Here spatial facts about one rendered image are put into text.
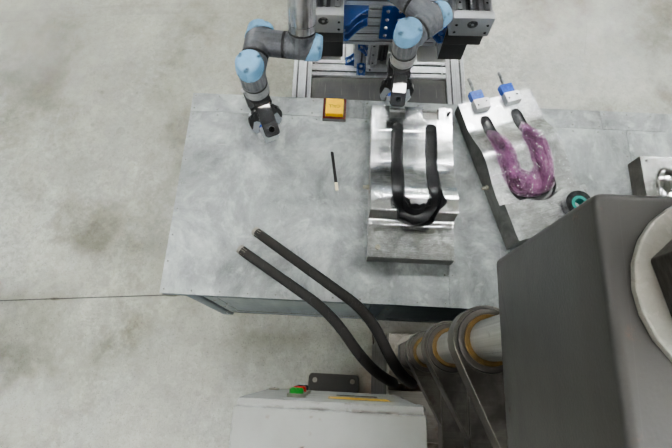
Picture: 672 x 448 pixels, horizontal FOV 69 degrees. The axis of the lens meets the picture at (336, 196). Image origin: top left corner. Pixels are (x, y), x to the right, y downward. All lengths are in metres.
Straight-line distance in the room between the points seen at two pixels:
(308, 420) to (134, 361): 1.70
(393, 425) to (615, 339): 0.55
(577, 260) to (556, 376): 0.09
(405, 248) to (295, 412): 0.78
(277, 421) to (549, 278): 0.54
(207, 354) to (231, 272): 0.87
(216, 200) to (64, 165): 1.36
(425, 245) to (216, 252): 0.65
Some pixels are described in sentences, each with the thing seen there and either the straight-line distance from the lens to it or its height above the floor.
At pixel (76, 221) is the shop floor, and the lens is 2.70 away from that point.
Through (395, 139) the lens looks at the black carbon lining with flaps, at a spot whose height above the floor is 0.88.
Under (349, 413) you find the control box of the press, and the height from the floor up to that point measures 1.47.
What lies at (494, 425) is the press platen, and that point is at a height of 1.54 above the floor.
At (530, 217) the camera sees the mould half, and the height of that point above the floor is 0.91.
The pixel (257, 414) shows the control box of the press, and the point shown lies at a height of 1.47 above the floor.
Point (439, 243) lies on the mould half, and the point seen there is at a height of 0.86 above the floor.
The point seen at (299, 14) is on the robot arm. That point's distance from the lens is 1.34.
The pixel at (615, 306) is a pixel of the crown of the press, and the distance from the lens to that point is 0.33.
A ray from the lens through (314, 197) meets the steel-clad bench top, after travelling 1.58.
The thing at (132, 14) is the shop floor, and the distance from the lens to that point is 3.21.
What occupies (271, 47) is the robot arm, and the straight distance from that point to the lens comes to 1.41.
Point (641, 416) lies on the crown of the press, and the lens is 0.33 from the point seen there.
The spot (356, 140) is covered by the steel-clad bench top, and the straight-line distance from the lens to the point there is 1.66.
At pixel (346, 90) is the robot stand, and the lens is 2.45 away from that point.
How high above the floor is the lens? 2.29
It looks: 70 degrees down
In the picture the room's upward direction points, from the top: straight up
